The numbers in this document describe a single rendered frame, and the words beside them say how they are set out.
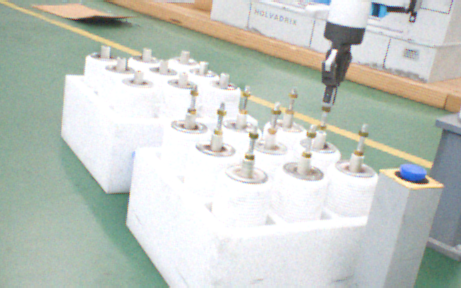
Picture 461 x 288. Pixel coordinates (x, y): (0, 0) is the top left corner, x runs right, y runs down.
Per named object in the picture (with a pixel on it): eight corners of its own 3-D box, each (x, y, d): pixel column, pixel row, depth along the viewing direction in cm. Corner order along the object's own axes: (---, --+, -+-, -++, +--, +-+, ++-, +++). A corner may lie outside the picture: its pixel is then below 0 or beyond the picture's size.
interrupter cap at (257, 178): (275, 178, 107) (276, 174, 107) (254, 189, 101) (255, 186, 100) (238, 164, 110) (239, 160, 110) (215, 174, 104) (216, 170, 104)
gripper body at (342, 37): (360, 25, 113) (348, 76, 116) (371, 22, 121) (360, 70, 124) (321, 17, 116) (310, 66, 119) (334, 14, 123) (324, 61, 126)
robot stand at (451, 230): (426, 220, 165) (459, 111, 155) (483, 245, 156) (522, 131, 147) (401, 234, 154) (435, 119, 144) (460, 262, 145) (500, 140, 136)
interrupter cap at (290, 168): (316, 167, 116) (317, 163, 115) (329, 184, 109) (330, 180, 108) (277, 163, 114) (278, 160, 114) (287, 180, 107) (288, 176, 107)
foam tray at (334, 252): (276, 211, 154) (290, 143, 148) (381, 302, 123) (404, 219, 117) (125, 224, 135) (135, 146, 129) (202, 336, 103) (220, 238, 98)
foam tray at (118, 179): (184, 133, 198) (192, 79, 192) (246, 184, 167) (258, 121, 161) (60, 136, 178) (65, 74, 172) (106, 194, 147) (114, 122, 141)
